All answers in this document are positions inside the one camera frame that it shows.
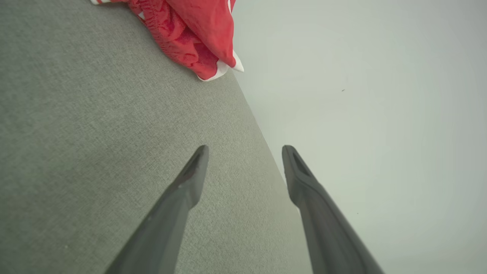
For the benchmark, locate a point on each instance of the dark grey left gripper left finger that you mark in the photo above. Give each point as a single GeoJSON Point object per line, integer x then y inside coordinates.
{"type": "Point", "coordinates": [159, 236]}

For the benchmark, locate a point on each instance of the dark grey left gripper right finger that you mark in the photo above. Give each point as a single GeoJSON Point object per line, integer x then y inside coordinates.
{"type": "Point", "coordinates": [327, 236]}

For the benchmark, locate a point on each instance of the red shorts with white stripe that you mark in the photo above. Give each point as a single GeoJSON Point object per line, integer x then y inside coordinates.
{"type": "Point", "coordinates": [182, 34]}

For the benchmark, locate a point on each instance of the grey fabric sofa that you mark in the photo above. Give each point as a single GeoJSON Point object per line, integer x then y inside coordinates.
{"type": "Point", "coordinates": [76, 152]}

